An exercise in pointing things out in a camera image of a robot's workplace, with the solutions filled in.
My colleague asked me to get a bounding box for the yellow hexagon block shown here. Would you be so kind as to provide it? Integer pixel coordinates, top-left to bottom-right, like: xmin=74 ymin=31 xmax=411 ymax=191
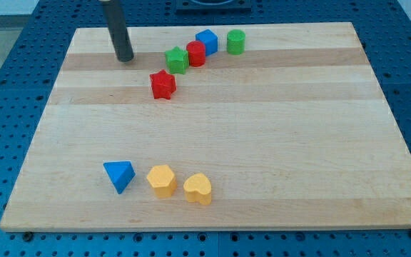
xmin=146 ymin=165 xmax=177 ymax=198

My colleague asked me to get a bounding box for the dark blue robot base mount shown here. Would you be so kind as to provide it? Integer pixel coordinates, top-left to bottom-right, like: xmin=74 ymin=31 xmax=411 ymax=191
xmin=173 ymin=0 xmax=252 ymax=14

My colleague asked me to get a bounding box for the blue triangle block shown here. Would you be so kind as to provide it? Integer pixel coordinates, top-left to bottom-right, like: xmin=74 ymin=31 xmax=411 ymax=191
xmin=103 ymin=161 xmax=136 ymax=194

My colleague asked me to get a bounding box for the light wooden board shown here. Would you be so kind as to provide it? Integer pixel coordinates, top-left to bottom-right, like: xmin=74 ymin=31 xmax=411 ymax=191
xmin=0 ymin=22 xmax=411 ymax=232

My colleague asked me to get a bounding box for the red star block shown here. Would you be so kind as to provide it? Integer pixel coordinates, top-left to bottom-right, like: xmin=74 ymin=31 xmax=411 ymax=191
xmin=149 ymin=69 xmax=176 ymax=100

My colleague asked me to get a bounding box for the green star block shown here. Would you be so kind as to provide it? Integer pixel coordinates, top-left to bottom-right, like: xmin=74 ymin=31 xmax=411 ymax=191
xmin=165 ymin=46 xmax=189 ymax=74

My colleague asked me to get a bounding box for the yellow heart block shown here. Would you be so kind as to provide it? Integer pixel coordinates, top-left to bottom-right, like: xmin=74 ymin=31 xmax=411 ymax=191
xmin=183 ymin=173 xmax=212 ymax=206

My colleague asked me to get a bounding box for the green cylinder block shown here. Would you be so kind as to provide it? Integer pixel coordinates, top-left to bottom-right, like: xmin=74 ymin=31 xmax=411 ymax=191
xmin=226 ymin=29 xmax=245 ymax=55

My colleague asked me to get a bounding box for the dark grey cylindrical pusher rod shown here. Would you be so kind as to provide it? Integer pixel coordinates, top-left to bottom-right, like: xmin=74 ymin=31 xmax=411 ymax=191
xmin=99 ymin=0 xmax=134 ymax=63

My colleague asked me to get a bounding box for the red cylinder block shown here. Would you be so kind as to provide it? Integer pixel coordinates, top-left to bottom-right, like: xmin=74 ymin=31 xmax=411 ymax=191
xmin=186 ymin=41 xmax=206 ymax=67

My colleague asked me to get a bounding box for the blue cube block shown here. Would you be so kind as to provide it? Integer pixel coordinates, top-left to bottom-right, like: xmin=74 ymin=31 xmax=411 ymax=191
xmin=196 ymin=29 xmax=218 ymax=56

